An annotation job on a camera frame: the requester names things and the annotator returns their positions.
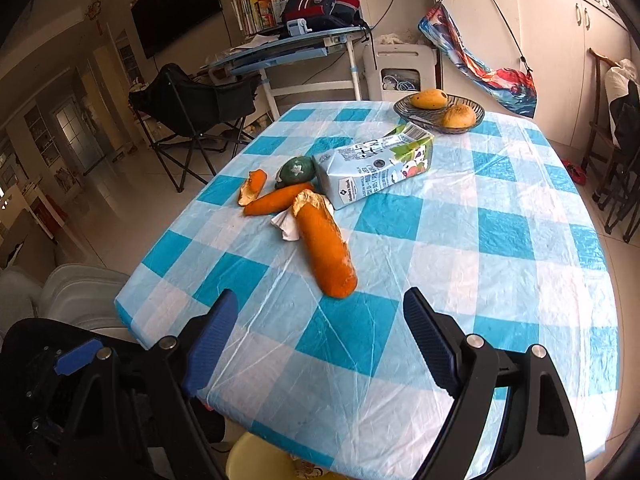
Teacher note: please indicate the blue white checked tablecloth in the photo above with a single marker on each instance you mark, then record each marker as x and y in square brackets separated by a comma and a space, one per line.
[450, 260]

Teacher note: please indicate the milk carton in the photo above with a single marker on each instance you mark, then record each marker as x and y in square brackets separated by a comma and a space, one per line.
[370, 165]

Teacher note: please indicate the red wall ornament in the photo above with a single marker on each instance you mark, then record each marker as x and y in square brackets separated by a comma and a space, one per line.
[96, 15]

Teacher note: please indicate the white rag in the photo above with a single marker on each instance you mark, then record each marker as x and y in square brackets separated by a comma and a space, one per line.
[392, 38]

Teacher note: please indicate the row of books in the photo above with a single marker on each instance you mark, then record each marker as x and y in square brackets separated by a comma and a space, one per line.
[252, 12]

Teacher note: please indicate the black wall television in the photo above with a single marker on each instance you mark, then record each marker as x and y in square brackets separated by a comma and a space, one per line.
[175, 10]

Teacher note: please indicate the small curled orange peel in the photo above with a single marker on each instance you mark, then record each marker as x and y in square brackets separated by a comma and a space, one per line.
[252, 187]

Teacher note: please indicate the long orange peel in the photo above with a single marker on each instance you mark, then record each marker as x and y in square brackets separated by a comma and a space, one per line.
[277, 200]

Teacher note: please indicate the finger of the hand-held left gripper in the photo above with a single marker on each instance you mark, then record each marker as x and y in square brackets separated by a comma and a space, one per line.
[75, 358]

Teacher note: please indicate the red slipper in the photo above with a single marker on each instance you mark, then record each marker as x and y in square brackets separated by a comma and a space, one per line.
[575, 172]

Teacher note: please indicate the white papers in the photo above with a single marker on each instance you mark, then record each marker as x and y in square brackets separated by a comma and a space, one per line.
[262, 40]

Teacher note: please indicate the dark green round fruit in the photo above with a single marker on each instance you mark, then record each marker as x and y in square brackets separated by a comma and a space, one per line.
[295, 172]

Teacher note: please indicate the light grey cushioned chair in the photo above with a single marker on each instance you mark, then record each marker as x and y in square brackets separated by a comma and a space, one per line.
[75, 295]

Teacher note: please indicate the blue pencil sharpener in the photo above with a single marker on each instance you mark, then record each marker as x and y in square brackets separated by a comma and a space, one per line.
[298, 27]

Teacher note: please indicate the yellow mango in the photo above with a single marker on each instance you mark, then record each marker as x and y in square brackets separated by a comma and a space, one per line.
[459, 116]
[430, 99]

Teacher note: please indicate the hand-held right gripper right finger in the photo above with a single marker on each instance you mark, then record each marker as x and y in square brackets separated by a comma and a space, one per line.
[430, 340]

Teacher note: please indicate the large orange peel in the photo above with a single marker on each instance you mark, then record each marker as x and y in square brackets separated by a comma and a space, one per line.
[327, 250]

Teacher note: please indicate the white cabinet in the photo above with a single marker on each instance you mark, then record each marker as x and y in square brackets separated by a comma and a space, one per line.
[550, 50]

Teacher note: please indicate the black folding camp chair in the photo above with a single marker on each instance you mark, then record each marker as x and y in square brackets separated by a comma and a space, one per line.
[190, 105]

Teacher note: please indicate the wooden chair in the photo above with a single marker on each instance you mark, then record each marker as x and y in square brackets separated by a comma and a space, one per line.
[597, 105]

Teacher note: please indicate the white plastic bag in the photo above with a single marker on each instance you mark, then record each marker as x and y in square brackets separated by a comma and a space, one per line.
[622, 80]

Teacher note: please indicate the glass panel door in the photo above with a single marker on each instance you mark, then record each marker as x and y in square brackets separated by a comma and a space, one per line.
[80, 135]

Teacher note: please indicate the white plastic stool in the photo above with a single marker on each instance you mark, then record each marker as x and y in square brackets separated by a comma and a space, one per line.
[395, 60]

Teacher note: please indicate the navy red backpack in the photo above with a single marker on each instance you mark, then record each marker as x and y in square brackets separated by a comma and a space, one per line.
[320, 2]

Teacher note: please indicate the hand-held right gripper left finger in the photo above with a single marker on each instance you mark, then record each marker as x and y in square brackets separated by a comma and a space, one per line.
[210, 345]

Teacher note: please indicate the colourful printed cloth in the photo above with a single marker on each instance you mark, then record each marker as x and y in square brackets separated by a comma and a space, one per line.
[480, 70]

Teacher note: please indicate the blue study desk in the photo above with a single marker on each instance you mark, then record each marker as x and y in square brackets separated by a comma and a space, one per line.
[280, 52]

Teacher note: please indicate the small white tissue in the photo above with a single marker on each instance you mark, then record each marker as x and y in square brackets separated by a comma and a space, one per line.
[287, 227]

